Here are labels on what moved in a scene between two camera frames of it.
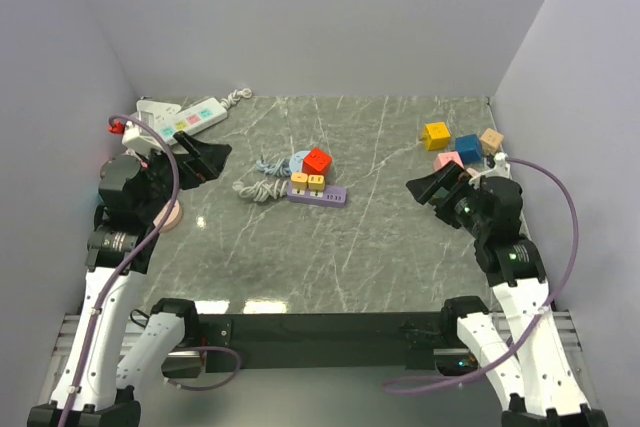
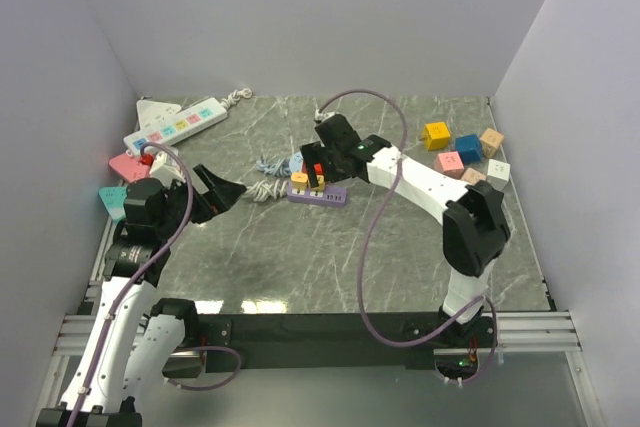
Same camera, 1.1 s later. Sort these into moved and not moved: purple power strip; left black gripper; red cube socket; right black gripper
Moved: right black gripper; left black gripper
Not moved: purple power strip; red cube socket
